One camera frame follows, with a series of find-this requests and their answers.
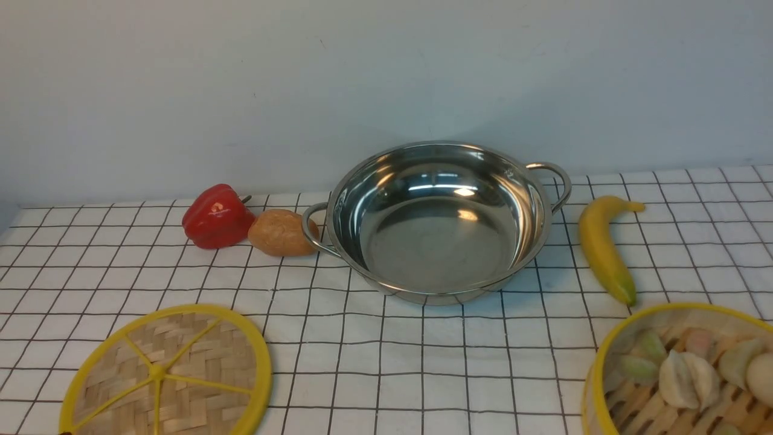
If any green dumpling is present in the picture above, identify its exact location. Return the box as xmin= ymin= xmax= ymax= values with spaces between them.
xmin=617 ymin=355 xmax=659 ymax=385

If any white grid tablecloth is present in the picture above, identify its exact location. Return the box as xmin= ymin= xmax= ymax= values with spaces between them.
xmin=1 ymin=165 xmax=772 ymax=434

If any stainless steel pot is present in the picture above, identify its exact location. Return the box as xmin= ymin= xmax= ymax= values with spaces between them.
xmin=301 ymin=141 xmax=573 ymax=306

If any red bell pepper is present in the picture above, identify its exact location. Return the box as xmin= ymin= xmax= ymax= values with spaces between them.
xmin=181 ymin=184 xmax=255 ymax=250

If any white round bun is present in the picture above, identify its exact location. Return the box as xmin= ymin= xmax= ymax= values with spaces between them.
xmin=746 ymin=352 xmax=773 ymax=408

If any yellow bamboo steamer basket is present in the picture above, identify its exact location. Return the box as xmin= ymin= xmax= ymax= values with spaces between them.
xmin=582 ymin=303 xmax=772 ymax=434

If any brown potato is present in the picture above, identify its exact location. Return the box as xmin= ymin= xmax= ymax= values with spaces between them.
xmin=248 ymin=209 xmax=316 ymax=257

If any yellow banana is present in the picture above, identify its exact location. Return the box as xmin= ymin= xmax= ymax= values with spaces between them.
xmin=578 ymin=195 xmax=646 ymax=308

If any white pleated dumpling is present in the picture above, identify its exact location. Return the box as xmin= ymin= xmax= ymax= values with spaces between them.
xmin=659 ymin=350 xmax=721 ymax=412

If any yellow bamboo steamer lid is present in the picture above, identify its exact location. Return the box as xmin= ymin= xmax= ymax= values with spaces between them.
xmin=59 ymin=304 xmax=273 ymax=434

